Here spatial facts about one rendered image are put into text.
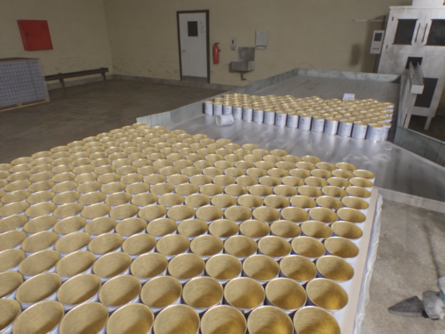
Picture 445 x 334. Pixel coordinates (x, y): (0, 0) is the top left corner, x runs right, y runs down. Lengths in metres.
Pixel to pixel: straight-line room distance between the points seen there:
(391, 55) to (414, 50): 0.35
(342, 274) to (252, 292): 0.19
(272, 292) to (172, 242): 0.23
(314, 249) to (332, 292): 0.12
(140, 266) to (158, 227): 0.13
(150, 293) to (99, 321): 0.09
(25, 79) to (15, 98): 0.51
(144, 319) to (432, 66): 5.89
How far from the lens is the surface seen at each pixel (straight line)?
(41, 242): 0.75
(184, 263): 0.60
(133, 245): 0.66
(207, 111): 1.92
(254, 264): 0.60
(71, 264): 0.66
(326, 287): 0.58
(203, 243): 0.64
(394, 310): 1.37
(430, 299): 1.34
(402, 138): 1.62
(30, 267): 0.69
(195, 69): 9.21
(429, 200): 1.19
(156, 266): 0.62
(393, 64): 6.06
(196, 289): 0.56
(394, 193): 1.17
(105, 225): 0.74
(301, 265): 0.61
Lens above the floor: 1.58
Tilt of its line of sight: 25 degrees down
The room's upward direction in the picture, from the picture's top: straight up
